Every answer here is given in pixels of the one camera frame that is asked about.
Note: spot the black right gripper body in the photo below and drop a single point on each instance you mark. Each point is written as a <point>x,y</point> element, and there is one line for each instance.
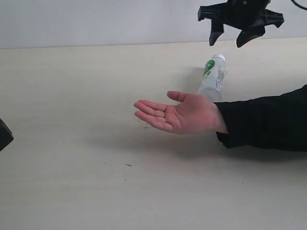
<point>241,14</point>

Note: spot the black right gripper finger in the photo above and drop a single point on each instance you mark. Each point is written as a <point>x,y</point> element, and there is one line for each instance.
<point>249,32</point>
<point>217,29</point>

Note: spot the clear bottle green white label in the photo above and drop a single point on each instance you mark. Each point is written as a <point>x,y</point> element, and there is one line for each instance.
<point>214,74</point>

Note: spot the person's open right hand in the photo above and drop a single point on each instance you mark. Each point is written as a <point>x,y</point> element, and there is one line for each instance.
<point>194,114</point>

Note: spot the black wrist camera on left gripper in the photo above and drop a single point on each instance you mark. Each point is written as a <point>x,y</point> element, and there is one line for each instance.
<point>6,136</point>

